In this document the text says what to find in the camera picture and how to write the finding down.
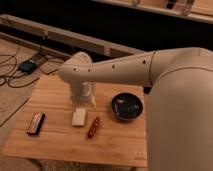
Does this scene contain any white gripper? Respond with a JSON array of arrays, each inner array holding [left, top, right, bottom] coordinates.
[[70, 82, 96, 107]]

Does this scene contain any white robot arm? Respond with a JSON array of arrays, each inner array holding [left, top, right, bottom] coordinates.
[[59, 47, 213, 171]]

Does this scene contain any red wrapped snack bar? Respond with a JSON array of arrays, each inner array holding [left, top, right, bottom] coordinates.
[[87, 117, 100, 139]]

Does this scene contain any dark bowl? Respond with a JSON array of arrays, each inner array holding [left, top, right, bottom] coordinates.
[[111, 92, 143, 121]]

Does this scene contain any long wooden beam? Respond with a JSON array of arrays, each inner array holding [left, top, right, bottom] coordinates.
[[0, 14, 143, 58]]

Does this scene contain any black power adapter box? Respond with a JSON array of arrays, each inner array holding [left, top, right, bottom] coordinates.
[[18, 61, 36, 74]]

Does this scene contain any black table leg post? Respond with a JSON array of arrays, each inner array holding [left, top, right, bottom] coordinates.
[[143, 87, 152, 94]]

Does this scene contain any black cable on left floor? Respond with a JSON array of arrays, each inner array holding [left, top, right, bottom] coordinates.
[[0, 46, 66, 89]]

